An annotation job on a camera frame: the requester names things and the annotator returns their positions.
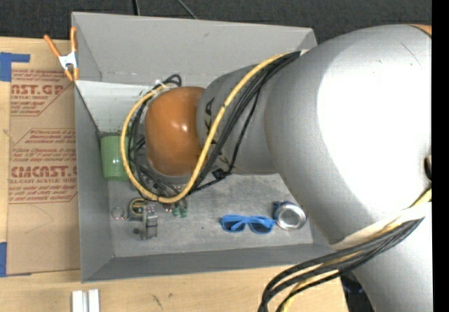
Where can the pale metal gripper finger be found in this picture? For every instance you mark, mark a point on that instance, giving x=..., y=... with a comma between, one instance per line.
x=152, y=227
x=143, y=228

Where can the round dark keyring tool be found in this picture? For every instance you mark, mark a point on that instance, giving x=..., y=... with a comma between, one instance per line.
x=134, y=213

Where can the green cup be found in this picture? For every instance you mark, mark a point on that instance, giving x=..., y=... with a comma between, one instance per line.
x=110, y=160

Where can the grey metal bin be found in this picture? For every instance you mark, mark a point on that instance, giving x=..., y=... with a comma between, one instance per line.
x=217, y=233

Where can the blue sunglasses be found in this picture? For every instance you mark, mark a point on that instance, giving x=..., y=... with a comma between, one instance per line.
x=245, y=223

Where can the brown cardboard board, red print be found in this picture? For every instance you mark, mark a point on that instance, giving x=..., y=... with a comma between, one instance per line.
x=38, y=226

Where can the silver and blue round tin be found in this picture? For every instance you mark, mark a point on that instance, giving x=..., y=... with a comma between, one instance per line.
x=298, y=221

